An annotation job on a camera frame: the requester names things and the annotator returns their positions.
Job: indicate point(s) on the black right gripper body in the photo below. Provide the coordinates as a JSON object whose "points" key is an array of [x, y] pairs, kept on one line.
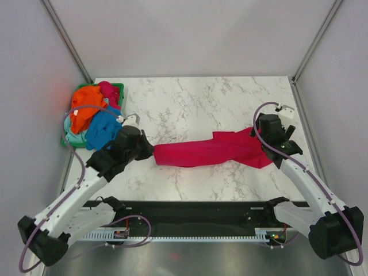
{"points": [[287, 131]]}

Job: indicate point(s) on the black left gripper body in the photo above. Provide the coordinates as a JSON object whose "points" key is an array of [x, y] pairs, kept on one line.
{"points": [[131, 155]]}

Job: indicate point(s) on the magenta t shirt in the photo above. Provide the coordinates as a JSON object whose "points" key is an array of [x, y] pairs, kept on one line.
{"points": [[222, 147], [111, 93]]}

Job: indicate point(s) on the orange t shirt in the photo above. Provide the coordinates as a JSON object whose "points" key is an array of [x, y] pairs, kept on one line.
{"points": [[93, 100]]}

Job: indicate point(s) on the green plastic basket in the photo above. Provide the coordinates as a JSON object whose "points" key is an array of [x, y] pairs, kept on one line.
{"points": [[83, 145]]}

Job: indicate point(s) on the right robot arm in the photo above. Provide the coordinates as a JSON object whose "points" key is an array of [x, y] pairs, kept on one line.
{"points": [[332, 228]]}

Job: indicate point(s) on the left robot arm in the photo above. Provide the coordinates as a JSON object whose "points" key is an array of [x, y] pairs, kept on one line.
{"points": [[52, 232]]}

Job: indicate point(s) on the blue t shirt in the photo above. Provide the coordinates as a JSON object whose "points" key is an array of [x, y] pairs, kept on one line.
{"points": [[103, 128]]}

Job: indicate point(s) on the light teal t shirt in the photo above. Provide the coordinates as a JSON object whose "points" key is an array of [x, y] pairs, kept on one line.
{"points": [[71, 136]]}

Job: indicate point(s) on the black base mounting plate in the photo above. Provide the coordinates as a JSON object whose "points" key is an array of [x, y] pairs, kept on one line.
{"points": [[195, 217]]}

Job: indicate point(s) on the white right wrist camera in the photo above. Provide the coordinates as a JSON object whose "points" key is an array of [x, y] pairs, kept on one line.
{"points": [[286, 114]]}

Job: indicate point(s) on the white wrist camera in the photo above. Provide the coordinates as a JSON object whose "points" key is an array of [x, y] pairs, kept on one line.
{"points": [[286, 114], [132, 120]]}

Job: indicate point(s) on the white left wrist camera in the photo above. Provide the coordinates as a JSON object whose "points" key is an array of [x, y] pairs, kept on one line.
{"points": [[132, 120]]}

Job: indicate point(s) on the right side aluminium rail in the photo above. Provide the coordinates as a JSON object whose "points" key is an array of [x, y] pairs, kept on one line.
{"points": [[309, 135]]}

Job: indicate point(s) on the white slotted cable duct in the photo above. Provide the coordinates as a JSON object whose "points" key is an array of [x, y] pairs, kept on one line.
{"points": [[110, 235]]}

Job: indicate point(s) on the right aluminium corner post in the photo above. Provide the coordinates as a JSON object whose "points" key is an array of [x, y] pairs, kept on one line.
{"points": [[327, 21]]}

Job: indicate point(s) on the aluminium corner post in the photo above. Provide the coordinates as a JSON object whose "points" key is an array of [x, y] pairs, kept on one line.
{"points": [[327, 21], [59, 26]]}

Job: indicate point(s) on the left aluminium corner post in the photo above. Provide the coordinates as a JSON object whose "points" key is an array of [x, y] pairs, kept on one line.
{"points": [[59, 26]]}

